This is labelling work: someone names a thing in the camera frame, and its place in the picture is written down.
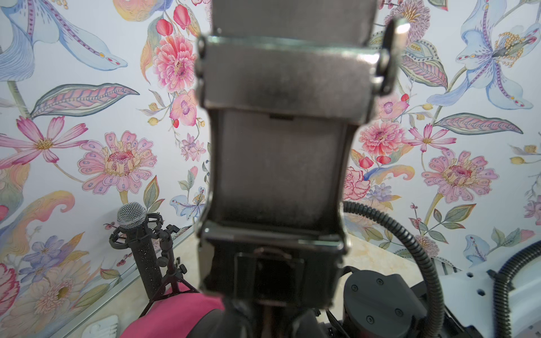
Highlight pink trousers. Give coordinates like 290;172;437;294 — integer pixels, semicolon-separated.
121;283;224;338

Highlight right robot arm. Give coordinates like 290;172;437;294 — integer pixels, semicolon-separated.
323;201;540;337

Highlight black microphone on tripod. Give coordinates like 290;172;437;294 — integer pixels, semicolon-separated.
108;202;197;317

